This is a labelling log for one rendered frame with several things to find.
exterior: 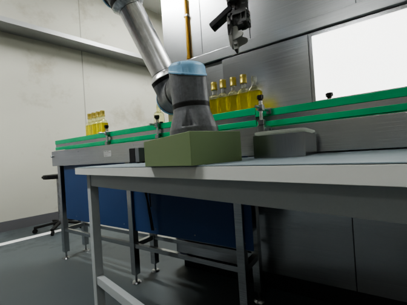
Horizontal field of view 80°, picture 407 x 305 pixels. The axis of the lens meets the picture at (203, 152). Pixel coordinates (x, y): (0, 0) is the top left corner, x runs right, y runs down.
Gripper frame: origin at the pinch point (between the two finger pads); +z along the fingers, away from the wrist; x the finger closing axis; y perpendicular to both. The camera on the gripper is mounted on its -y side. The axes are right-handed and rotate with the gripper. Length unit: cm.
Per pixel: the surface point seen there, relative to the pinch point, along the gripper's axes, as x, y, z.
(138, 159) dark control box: 4, -60, 44
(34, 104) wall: 91, -305, -36
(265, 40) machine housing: 32.7, 7.4, -14.3
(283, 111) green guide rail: 14.4, 16.5, 26.7
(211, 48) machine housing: 39, -27, -22
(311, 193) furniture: -49, 29, 52
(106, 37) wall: 190, -272, -156
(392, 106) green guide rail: 10, 54, 31
